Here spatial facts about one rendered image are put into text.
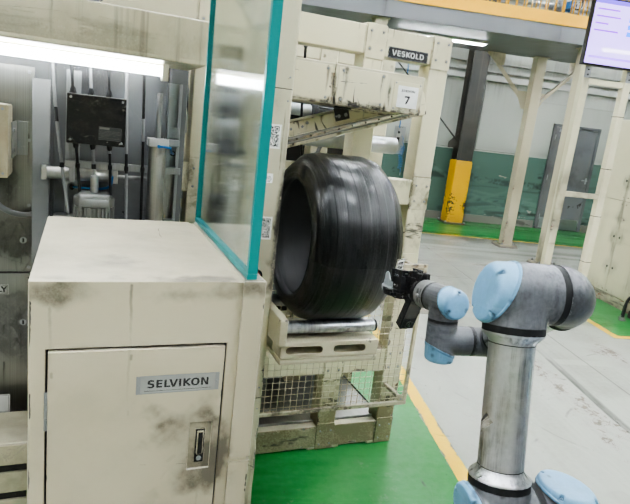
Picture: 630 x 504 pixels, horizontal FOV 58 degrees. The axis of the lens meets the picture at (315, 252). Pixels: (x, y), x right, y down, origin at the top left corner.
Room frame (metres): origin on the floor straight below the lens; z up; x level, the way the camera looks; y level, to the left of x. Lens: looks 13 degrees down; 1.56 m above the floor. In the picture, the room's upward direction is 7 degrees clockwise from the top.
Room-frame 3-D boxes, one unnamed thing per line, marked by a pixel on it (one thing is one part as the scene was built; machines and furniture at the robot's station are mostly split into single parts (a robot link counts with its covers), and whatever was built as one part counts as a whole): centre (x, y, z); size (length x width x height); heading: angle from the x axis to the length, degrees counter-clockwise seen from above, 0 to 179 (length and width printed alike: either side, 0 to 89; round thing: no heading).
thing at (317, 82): (2.28, -0.02, 1.71); 0.61 x 0.25 x 0.15; 113
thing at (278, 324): (1.89, 0.14, 0.90); 0.40 x 0.03 x 0.10; 23
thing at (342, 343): (1.83, -0.07, 0.84); 0.36 x 0.09 x 0.06; 113
